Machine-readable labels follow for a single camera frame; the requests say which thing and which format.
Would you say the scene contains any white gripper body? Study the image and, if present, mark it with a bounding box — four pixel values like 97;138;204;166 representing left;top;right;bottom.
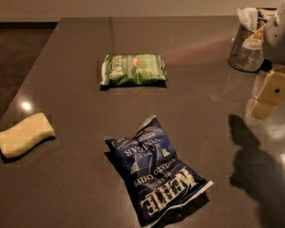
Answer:
262;0;285;65

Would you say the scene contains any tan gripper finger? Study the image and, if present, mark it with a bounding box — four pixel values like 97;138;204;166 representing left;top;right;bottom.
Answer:
249;64;285;120

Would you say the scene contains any blue kettle chip bag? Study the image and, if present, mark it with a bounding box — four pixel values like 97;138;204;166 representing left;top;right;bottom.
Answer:
104;116;213;227

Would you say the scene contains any green jalapeno chip bag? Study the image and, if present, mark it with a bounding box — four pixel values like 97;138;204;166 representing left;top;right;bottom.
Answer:
101;54;168;86

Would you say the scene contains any white napkin in basket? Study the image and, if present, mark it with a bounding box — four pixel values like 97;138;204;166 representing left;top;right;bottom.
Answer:
237;8;258;31

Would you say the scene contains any yellow sponge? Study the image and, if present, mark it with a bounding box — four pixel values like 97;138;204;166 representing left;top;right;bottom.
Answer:
0;113;56;159

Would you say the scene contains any wire mesh basket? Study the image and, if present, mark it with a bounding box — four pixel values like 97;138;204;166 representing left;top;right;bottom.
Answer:
228;8;276;73

